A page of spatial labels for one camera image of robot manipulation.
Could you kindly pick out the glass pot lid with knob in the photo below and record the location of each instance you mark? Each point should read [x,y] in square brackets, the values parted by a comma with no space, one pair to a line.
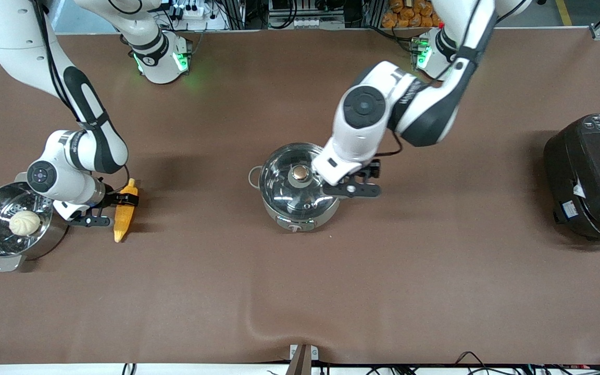
[284,190]

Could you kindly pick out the brown table mat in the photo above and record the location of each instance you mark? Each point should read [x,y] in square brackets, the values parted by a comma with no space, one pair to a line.
[300,291]

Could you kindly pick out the white power strip with plugs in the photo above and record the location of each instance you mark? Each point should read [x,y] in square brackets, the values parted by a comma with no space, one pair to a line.
[190,11]

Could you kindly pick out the metal table edge bracket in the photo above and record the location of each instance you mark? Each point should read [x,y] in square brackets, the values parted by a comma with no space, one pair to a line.
[303,359]

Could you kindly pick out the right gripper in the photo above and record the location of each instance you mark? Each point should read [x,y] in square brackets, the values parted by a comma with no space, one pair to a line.
[114,199]

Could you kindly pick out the black rice cooker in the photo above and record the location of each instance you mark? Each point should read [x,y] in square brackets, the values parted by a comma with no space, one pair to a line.
[591,177]

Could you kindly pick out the long white power strip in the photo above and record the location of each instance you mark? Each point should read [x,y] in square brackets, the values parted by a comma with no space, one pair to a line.
[310,22]

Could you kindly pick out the bag of orange buns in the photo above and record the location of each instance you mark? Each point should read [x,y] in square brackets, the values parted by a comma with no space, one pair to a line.
[409,15]

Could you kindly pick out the perforated metal steamer plate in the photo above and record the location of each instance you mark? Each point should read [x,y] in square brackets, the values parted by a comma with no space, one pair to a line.
[44,205]

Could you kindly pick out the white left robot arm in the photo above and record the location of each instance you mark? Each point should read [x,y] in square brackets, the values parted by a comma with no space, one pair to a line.
[425,109]

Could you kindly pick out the grey electric cooking pot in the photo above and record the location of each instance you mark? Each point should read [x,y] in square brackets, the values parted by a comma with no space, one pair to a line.
[300,224]

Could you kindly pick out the white steamed bun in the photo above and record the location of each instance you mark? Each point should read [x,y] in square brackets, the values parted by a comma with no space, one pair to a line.
[24,223]

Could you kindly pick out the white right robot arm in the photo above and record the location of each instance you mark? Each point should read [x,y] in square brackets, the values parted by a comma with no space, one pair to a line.
[13,41]

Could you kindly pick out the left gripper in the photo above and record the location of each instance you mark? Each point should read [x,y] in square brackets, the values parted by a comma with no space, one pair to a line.
[372,170]

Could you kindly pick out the yellow toy corn cob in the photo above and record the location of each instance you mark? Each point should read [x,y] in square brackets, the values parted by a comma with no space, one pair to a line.
[122,221]

